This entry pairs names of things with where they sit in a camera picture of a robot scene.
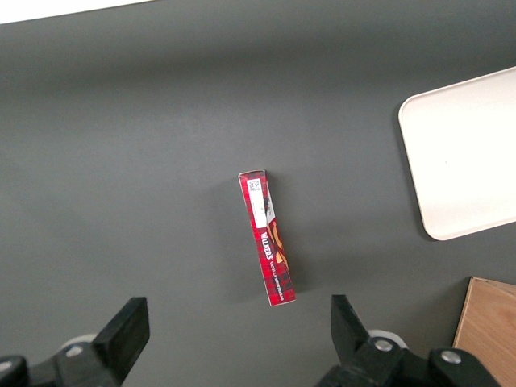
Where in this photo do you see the wooden two-drawer cabinet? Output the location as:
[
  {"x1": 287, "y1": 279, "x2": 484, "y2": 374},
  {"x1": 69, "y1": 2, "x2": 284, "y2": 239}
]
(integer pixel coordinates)
[{"x1": 451, "y1": 276, "x2": 516, "y2": 387}]

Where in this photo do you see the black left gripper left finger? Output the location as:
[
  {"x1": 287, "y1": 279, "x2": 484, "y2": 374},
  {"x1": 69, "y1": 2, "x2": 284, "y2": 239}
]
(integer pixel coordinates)
[{"x1": 0, "y1": 297, "x2": 151, "y2": 387}]

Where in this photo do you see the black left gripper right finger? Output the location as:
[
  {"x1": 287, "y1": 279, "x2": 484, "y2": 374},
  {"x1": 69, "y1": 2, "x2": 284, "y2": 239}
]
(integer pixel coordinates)
[{"x1": 318, "y1": 293, "x2": 503, "y2": 387}]

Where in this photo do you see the red tartan cookie box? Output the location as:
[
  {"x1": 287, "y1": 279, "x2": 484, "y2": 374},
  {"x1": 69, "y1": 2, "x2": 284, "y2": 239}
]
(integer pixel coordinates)
[{"x1": 237, "y1": 169, "x2": 298, "y2": 308}]

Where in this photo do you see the cream rectangular tray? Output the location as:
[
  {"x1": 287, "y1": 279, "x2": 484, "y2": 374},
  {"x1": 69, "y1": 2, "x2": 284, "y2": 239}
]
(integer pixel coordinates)
[{"x1": 397, "y1": 66, "x2": 516, "y2": 242}]

